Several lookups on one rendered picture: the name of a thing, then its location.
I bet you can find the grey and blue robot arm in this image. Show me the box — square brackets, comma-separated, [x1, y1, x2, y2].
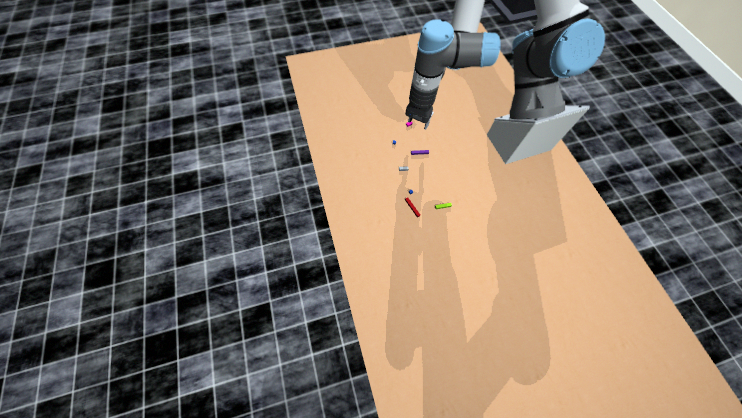
[415, 0, 605, 120]

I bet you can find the red rod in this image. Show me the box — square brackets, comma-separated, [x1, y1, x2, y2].
[405, 197, 420, 218]

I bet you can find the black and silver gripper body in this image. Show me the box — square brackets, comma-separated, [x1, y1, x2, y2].
[405, 66, 446, 123]

